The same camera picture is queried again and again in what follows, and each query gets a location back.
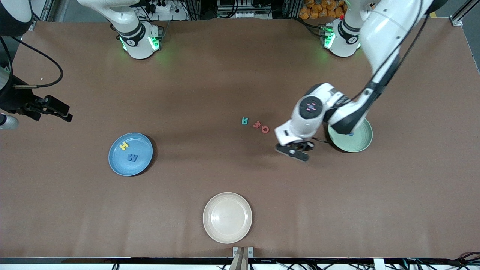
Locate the green plate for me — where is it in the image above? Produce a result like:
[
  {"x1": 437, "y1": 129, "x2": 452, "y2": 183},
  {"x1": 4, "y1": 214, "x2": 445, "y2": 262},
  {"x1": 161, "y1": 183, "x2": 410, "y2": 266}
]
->
[{"x1": 328, "y1": 117, "x2": 374, "y2": 153}]

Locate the blue plate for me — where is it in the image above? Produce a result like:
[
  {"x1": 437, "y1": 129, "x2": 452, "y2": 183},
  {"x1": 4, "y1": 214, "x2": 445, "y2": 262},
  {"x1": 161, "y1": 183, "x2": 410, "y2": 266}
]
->
[{"x1": 108, "y1": 132, "x2": 153, "y2": 177}]

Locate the beige plate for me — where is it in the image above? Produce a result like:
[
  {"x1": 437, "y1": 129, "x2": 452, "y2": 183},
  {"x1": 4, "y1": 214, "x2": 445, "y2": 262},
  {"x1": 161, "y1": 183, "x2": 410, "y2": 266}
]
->
[{"x1": 203, "y1": 192, "x2": 253, "y2": 244}]

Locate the brown table mat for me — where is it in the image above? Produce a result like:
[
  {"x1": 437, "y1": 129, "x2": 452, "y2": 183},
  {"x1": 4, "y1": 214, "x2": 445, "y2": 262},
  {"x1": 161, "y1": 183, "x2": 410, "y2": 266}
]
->
[{"x1": 0, "y1": 19, "x2": 480, "y2": 259}]

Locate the orange packet pile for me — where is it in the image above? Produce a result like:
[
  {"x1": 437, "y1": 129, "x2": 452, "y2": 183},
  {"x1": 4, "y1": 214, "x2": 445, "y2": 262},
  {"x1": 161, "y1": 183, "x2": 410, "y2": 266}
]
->
[{"x1": 299, "y1": 0, "x2": 345, "y2": 20}]

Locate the white power strip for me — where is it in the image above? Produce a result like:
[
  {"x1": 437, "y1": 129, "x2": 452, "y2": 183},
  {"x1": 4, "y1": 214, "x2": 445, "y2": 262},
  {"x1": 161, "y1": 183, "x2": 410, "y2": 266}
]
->
[{"x1": 144, "y1": 0, "x2": 188, "y2": 21}]

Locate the aluminium frame profile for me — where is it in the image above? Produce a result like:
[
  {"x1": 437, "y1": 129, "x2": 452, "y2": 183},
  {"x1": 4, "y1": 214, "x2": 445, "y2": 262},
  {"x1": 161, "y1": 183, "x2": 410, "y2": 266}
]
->
[
  {"x1": 29, "y1": 0, "x2": 64, "y2": 31},
  {"x1": 448, "y1": 0, "x2": 480, "y2": 27}
]

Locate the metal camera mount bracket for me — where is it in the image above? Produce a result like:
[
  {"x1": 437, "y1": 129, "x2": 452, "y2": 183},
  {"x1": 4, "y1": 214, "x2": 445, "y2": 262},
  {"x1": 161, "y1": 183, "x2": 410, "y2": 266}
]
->
[{"x1": 232, "y1": 246, "x2": 254, "y2": 270}]

